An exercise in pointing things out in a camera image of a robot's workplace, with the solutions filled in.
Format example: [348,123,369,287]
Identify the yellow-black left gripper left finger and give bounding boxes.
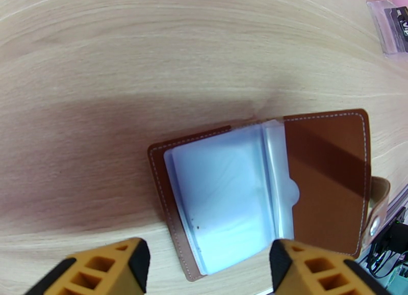
[23,237,150,295]

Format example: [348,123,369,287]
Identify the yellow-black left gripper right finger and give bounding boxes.
[269,238,388,295]

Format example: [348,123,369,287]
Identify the brown leather card holder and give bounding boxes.
[147,109,391,283]

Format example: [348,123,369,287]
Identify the clear acrylic card stand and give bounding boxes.
[366,0,408,56]

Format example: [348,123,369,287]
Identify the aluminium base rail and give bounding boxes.
[355,184,408,263]

